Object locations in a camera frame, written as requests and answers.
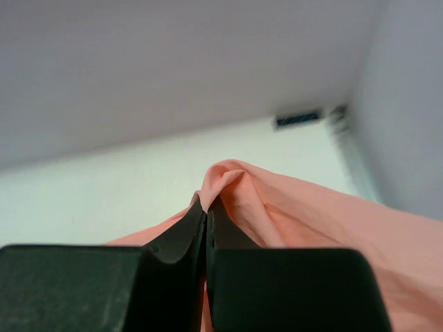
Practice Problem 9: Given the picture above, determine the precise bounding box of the salmon pink jacket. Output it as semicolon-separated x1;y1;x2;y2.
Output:
119;160;442;331

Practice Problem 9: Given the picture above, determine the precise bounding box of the right blue table label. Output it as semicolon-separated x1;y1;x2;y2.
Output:
275;109;323;129

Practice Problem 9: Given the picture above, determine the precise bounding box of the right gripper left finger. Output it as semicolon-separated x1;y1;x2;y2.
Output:
1;203;206;331

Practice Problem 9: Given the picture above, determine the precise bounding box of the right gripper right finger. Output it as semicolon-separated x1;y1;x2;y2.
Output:
206;199;392;331

